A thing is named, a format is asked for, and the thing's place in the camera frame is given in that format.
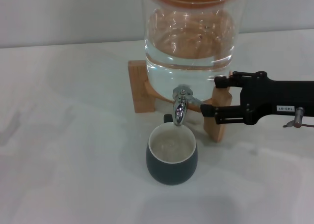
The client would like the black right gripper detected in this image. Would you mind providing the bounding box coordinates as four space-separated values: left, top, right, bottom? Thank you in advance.
200 71 314 125

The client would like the chrome faucet with lever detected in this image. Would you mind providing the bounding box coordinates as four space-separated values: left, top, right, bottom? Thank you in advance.
171 85 205 126

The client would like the black ceramic cup white inside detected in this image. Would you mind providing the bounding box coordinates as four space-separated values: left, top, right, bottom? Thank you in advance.
146 113 198 185

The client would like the clear glass water dispenser jar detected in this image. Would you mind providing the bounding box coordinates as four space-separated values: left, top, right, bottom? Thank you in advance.
143 0 244 105

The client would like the wooden dispenser stand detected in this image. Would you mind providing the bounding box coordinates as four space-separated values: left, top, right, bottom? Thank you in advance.
128 59 233 143

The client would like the silver cable connector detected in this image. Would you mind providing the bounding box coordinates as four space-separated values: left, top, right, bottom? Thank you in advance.
295 107 305 128

